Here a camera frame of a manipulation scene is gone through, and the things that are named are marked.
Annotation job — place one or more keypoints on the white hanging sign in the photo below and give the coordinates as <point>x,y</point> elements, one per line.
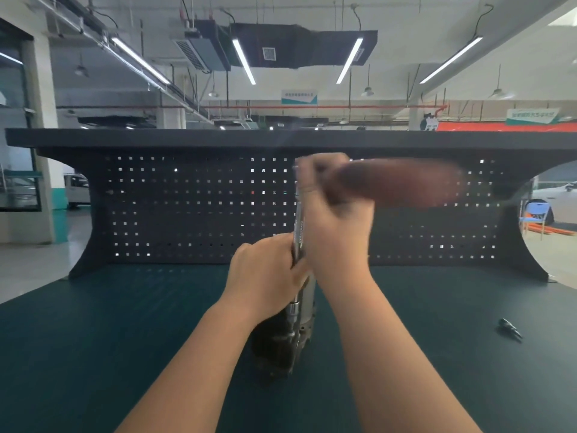
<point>299,97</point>

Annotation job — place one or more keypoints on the person's left hand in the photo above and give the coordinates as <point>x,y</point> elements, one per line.
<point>261,279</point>

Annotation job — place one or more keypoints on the long ceiling light tube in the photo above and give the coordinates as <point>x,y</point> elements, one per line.
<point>450,60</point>
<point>350,60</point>
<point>244,61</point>
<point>139,60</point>

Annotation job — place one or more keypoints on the pendant dome lamp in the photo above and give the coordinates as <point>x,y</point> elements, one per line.
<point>497,92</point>
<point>81,69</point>
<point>212,92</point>
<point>368,91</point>

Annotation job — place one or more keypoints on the black perforated pegboard workbench back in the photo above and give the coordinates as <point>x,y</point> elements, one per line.
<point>288,198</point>

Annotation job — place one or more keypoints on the white car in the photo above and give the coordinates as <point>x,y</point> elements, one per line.
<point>556,200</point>

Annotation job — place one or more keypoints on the white van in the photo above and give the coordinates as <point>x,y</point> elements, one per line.
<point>76,189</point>

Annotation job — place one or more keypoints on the person's left forearm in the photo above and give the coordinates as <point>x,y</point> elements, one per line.
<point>198,369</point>

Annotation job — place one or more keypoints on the person's left fingers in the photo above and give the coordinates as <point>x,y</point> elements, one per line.
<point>295,266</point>

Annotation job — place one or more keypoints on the small black metal bit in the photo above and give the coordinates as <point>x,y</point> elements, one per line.
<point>510,328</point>

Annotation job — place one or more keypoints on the green table mat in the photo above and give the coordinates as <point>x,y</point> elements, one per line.
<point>112,356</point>

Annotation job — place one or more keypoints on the black ceiling air duct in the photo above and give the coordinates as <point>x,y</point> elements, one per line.
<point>306,45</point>

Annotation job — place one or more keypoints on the person's right fingers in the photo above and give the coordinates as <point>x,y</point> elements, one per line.
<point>315,175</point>

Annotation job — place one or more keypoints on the person's right hand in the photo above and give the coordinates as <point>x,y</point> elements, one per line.
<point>331,234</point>

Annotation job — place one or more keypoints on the blue chair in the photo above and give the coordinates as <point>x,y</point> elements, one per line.
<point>538,216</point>

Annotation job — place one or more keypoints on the person's right forearm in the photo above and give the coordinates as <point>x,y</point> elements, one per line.
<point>383,356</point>

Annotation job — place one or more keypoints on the grey ceiling air conditioner unit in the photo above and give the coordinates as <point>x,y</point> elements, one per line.
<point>200,47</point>

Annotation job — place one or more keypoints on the orange red banner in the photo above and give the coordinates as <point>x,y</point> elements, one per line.
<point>505,126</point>

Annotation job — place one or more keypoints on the green and white hanging banner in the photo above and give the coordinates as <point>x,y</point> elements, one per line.
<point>532,114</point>

